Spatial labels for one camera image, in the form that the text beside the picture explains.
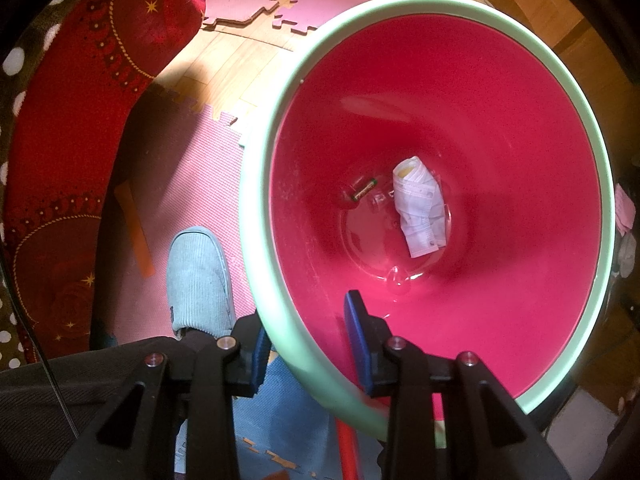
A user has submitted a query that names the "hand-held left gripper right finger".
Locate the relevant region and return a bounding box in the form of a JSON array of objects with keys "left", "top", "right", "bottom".
[{"left": 344, "top": 290, "right": 571, "bottom": 480}]

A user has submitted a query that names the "pink cloth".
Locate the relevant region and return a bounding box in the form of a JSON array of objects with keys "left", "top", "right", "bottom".
[{"left": 614, "top": 183, "right": 637, "bottom": 236}]

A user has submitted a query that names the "orange paper strip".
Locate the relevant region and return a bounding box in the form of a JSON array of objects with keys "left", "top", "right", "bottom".
[{"left": 114, "top": 180, "right": 156, "bottom": 278}]

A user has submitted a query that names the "red patterned cushion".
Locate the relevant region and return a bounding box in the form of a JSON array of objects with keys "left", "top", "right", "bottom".
[{"left": 0, "top": 0, "right": 208, "bottom": 366}]

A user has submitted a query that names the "clear plastic bottle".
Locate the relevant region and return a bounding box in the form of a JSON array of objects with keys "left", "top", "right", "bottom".
[{"left": 342, "top": 172, "right": 401, "bottom": 213}]

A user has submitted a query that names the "grey corduroy slipper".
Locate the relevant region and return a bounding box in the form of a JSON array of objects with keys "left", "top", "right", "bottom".
[{"left": 166, "top": 226, "right": 237, "bottom": 341}]

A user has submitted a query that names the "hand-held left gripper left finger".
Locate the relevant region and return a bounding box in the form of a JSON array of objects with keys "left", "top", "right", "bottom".
[{"left": 50, "top": 312, "right": 273, "bottom": 480}]

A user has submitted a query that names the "red plastic handle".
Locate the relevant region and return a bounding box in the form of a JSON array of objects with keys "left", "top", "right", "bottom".
[{"left": 334, "top": 417, "right": 363, "bottom": 480}]

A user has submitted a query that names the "green battery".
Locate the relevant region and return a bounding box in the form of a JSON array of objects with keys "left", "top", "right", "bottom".
[{"left": 350, "top": 177, "right": 379, "bottom": 202}]

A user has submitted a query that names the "red bin with green rim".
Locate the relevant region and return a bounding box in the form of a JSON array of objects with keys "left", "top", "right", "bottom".
[{"left": 239, "top": 0, "right": 615, "bottom": 450}]

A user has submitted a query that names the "thin black cable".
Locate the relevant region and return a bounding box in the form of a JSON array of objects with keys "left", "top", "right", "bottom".
[{"left": 0, "top": 240, "right": 78, "bottom": 438}]

